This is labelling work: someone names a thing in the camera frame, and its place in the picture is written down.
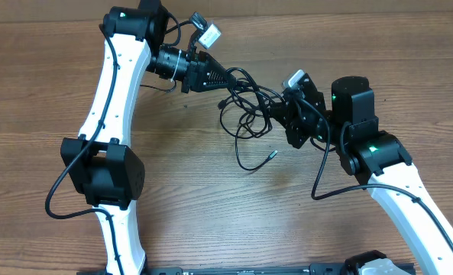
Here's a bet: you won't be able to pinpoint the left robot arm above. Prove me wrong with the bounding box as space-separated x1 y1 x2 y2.
60 1 235 274

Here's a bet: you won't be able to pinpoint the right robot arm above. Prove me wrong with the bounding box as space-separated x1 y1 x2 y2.
269 70 453 274

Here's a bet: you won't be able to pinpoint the black usb cable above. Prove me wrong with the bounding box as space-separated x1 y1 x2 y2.
217 67 288 172

